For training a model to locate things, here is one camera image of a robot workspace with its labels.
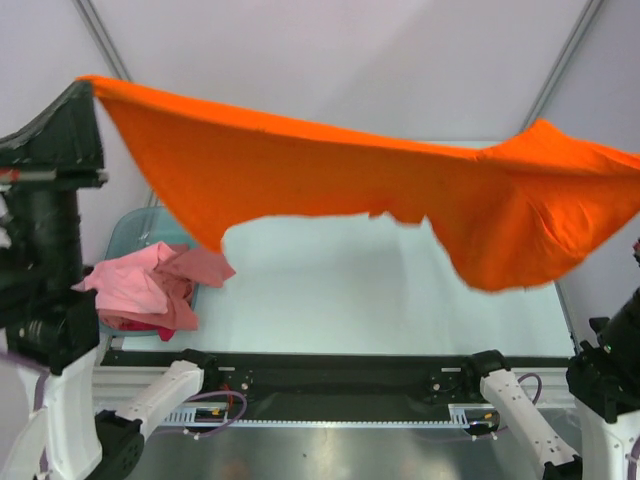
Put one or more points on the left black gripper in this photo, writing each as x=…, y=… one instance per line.
x=62, y=147

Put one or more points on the orange t shirt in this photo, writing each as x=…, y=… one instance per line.
x=518, y=214

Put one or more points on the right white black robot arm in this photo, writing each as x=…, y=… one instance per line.
x=603, y=380

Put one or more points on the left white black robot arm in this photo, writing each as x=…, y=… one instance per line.
x=54, y=328

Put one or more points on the blue plastic basket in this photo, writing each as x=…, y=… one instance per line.
x=135, y=231

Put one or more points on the light pink t shirt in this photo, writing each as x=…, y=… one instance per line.
x=135, y=283

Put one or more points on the left aluminium frame post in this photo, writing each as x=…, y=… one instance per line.
x=99, y=33

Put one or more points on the aluminium frame post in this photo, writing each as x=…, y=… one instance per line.
x=99, y=33
x=584, y=24

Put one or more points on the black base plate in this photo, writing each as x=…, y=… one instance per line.
x=331, y=387

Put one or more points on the white slotted cable duct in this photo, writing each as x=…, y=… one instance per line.
x=456, y=417

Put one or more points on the right aluminium frame post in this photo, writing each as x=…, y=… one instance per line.
x=584, y=24

